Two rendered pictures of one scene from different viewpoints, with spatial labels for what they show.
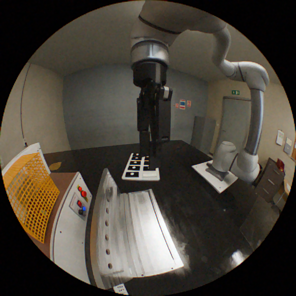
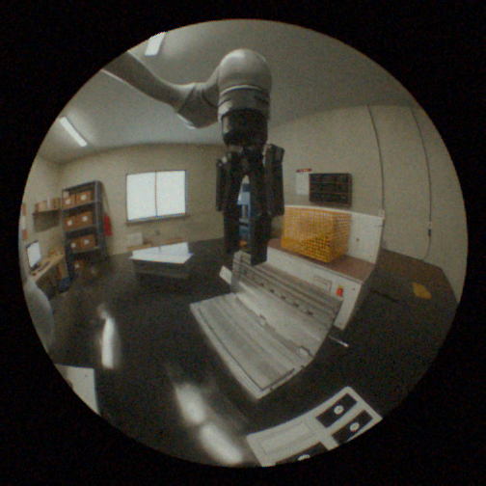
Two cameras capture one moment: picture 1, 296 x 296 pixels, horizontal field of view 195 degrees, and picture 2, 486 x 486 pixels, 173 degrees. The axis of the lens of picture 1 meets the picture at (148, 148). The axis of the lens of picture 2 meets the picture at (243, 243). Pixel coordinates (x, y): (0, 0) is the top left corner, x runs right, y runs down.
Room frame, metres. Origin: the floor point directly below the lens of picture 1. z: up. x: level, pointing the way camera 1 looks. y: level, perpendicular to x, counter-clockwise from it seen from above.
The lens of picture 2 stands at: (0.45, -0.09, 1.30)
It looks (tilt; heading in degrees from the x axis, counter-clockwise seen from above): 15 degrees down; 161
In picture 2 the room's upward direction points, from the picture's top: straight up
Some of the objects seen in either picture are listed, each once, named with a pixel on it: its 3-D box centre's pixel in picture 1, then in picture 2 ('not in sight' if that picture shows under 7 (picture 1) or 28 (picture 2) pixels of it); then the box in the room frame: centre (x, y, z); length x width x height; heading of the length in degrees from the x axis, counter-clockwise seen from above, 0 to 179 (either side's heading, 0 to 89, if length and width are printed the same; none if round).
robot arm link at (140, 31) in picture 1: (151, 31); (240, 76); (0.19, -0.01, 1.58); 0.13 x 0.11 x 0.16; 20
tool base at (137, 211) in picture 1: (141, 229); (242, 332); (0.10, 0.03, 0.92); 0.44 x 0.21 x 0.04; 14
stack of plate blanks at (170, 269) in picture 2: not in sight; (161, 263); (-0.50, -0.29, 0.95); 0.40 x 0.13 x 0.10; 66
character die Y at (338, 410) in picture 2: (132, 174); (337, 410); (0.48, 0.12, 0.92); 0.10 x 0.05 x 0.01; 93
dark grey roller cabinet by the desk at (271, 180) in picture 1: (269, 183); not in sight; (0.09, -2.68, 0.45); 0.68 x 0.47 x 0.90; 17
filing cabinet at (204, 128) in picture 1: (203, 136); not in sight; (2.60, -1.97, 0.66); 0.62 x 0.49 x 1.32; 104
